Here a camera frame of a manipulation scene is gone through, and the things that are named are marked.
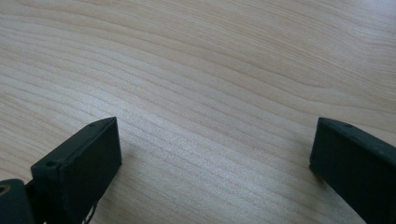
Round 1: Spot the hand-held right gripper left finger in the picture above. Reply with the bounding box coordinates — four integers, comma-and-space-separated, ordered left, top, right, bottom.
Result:
30, 117, 122, 224

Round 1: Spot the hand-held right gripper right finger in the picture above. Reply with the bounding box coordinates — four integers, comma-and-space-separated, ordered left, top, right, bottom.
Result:
309, 117, 396, 224

